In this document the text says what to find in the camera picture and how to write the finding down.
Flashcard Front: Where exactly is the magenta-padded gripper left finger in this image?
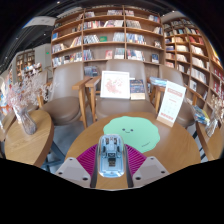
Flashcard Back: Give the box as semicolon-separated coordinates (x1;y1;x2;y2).
54;143;99;189

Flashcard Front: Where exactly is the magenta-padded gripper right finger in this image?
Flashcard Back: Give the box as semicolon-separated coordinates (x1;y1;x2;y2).
124;143;170;189

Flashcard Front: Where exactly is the transparent computer mouse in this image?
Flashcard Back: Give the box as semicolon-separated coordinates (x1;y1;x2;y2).
96;133;129;179

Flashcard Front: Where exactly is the green cloud-shaped mouse pad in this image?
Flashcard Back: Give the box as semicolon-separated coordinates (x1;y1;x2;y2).
102;115;161;154

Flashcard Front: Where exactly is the beige armchair with wooden arms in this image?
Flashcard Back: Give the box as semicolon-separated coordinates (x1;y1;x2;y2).
84;59;161;123
37;61;93;129
154;64;201;129

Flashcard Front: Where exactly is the round wooden side table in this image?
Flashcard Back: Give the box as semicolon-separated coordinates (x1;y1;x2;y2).
195;121;224;163
0;111;17;143
4;109;64;168

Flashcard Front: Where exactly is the white and red table sign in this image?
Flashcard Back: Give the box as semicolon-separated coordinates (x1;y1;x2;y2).
156;80;187;128

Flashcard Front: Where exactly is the glass vase with pink flowers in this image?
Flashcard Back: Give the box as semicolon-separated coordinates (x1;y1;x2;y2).
4;71;51;136

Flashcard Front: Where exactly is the dark cover book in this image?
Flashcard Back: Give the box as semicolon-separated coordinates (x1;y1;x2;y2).
129;78;146;101

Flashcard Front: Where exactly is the stack of colourful books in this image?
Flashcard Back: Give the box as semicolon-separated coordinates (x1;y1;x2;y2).
191;104;211;126

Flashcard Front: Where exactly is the white framed red drawing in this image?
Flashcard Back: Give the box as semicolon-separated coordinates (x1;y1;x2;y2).
99;70;131;100

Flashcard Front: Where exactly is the glass vase with dried flowers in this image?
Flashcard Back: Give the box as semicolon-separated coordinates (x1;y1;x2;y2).
203;94;224;138

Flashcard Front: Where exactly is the stack of blue books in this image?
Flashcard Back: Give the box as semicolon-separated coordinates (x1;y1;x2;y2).
149;76;168;88

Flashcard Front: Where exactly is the small distant wooden bookshelf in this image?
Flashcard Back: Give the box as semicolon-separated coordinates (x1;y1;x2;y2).
14;49;37;81

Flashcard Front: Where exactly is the tall curved wooden bookshelf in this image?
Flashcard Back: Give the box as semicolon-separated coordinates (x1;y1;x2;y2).
162;18;224;134

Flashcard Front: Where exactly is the wide wooden bookshelf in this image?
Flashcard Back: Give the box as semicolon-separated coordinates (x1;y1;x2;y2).
50;4;167;78

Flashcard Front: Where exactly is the white hanging ceiling sign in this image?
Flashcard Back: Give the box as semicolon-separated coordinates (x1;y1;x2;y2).
22;15;57;29

